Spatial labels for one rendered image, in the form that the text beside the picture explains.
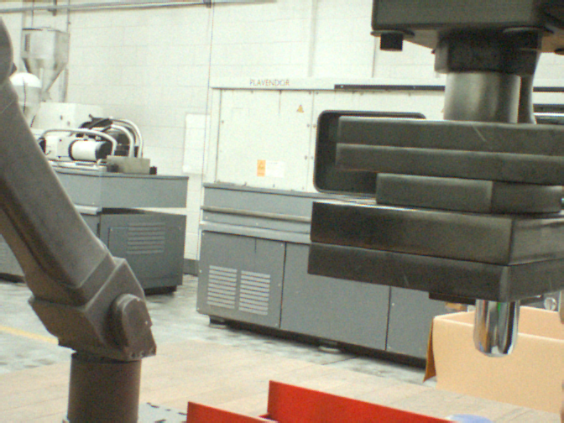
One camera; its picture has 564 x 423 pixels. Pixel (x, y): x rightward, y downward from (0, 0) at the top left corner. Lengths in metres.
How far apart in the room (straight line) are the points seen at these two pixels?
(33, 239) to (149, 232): 6.95
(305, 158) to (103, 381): 5.30
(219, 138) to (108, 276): 5.76
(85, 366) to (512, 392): 2.10
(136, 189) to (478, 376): 5.04
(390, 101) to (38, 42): 4.08
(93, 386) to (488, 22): 0.52
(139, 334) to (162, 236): 6.99
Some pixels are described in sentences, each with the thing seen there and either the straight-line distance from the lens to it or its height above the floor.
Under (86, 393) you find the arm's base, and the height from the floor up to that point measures 0.95.
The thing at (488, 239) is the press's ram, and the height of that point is 1.13.
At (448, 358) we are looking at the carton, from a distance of 2.94.
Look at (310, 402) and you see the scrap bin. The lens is 0.87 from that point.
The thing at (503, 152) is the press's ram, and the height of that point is 1.17.
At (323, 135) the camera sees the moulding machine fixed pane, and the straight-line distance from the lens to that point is 6.05.
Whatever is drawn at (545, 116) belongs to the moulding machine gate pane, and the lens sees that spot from 5.31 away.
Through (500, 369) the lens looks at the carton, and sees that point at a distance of 2.86.
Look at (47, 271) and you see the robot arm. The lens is 0.80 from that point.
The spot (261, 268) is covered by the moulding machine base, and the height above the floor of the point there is 0.45.
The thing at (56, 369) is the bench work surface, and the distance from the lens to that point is 1.16.
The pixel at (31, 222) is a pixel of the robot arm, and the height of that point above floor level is 1.10.
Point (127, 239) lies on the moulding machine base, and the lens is 7.56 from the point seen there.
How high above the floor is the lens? 1.16
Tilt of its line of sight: 3 degrees down
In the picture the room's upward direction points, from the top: 4 degrees clockwise
